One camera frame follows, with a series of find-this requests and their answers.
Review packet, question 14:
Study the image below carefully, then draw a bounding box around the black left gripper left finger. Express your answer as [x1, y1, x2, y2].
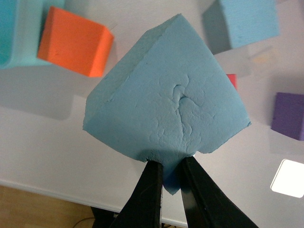
[110, 161, 163, 228]

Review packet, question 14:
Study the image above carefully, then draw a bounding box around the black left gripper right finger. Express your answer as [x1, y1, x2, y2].
[180, 157, 257, 228]

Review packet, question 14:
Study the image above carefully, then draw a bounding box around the blue foam block dented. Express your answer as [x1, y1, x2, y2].
[83, 14, 251, 194]

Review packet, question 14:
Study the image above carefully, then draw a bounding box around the purple foam block near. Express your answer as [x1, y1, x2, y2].
[271, 92, 304, 141]

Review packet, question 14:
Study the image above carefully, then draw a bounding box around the red foam block centre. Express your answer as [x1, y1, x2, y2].
[227, 74, 238, 90]

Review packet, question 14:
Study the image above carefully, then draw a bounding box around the blue foam block base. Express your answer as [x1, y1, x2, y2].
[202, 0, 279, 55]

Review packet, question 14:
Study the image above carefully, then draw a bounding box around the orange foam block left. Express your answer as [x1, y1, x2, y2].
[37, 6, 114, 77]

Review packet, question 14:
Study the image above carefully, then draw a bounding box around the teal plastic bin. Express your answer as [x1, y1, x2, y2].
[0, 0, 65, 69]

